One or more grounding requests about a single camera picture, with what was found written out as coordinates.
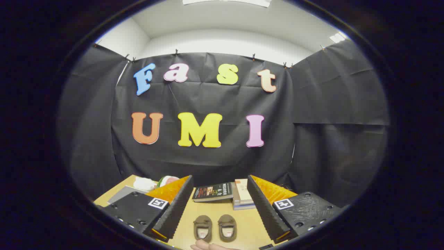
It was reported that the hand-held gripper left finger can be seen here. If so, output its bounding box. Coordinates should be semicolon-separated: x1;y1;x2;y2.
103;175;194;243

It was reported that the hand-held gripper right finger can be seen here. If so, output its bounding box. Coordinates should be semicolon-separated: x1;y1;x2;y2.
247;175;342;244

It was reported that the brown fuzzy shoe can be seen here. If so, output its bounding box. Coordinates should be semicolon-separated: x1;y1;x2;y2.
218;214;238;243
193;215;213;243

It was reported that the cream fabric storage box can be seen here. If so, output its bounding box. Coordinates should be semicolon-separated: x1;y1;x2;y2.
107;186;150;205

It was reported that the blue spine book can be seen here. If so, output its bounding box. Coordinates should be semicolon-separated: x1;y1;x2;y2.
231;183;257;211

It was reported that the watermelon slice plush toy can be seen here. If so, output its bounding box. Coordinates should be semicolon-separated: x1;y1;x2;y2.
158;175;180;188

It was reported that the white plush toy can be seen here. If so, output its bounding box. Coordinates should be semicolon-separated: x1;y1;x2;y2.
134;177;157;192

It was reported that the black cover book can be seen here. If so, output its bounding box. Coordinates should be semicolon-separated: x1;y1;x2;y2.
193;182;233;202

